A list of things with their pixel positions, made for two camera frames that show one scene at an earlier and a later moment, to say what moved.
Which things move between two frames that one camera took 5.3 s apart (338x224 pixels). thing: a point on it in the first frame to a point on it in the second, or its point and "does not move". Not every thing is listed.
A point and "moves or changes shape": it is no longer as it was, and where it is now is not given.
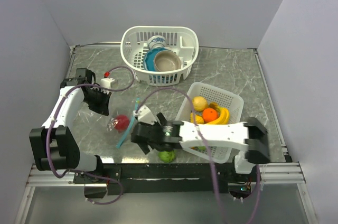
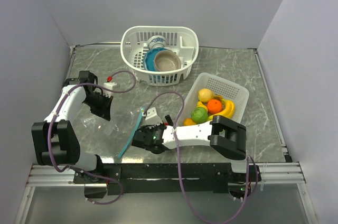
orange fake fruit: (209, 114) to (214, 106)
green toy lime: (167, 156) to (199, 114)
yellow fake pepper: (198, 119) to (200, 104)
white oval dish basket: (134, 44) does not move
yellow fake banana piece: (223, 118) moves or changes shape
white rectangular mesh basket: (222, 154) to (238, 94)
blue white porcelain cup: (157, 41) does not move
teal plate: (148, 59) does not move
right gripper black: (161, 119) does not move
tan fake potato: (199, 103) to (205, 95)
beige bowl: (167, 61) does not move
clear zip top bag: (110, 131) moves or changes shape
